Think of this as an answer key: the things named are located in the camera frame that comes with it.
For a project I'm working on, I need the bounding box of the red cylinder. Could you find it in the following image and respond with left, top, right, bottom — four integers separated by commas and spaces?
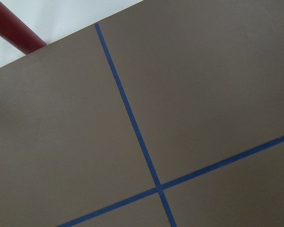
0, 1, 46, 55

